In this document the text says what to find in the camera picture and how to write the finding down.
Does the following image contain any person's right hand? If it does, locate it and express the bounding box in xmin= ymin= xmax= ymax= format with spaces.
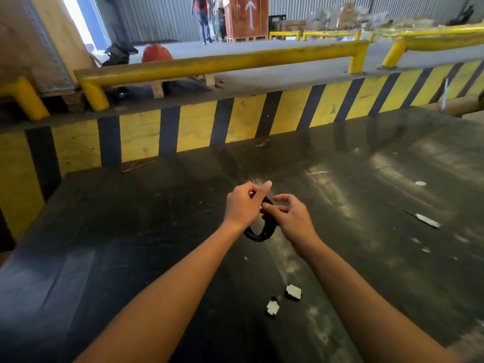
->
xmin=260 ymin=194 xmax=323 ymax=257

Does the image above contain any yellow black striped barrier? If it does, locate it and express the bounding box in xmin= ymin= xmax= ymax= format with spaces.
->
xmin=0 ymin=59 xmax=484 ymax=254

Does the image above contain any large wooden crate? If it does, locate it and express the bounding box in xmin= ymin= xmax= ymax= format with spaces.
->
xmin=0 ymin=0 xmax=97 ymax=96

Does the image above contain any large orange crate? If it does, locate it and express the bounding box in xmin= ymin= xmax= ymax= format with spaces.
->
xmin=223 ymin=0 xmax=270 ymax=43

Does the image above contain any black cable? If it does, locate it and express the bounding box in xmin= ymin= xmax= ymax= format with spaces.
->
xmin=244 ymin=196 xmax=278 ymax=243

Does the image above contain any person's right forearm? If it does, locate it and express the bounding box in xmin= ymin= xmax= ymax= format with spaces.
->
xmin=297 ymin=238 xmax=464 ymax=363

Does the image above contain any person's left forearm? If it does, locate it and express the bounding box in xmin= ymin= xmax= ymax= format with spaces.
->
xmin=74 ymin=220 xmax=250 ymax=363

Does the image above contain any wooden pallet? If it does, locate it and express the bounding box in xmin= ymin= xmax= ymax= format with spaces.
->
xmin=150 ymin=74 xmax=217 ymax=99

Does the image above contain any orange round object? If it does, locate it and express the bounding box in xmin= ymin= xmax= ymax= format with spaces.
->
xmin=141 ymin=44 xmax=174 ymax=63

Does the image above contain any pile of cardboard boxes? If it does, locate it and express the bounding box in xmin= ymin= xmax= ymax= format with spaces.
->
xmin=306 ymin=1 xmax=435 ymax=32

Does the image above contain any person's left hand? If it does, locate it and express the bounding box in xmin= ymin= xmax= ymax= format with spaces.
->
xmin=223 ymin=180 xmax=273 ymax=232

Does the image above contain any white paper scrap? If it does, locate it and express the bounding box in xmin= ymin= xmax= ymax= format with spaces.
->
xmin=402 ymin=210 xmax=442 ymax=229

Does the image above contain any black scooter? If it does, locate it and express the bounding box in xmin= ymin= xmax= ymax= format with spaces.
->
xmin=101 ymin=42 xmax=139 ymax=67

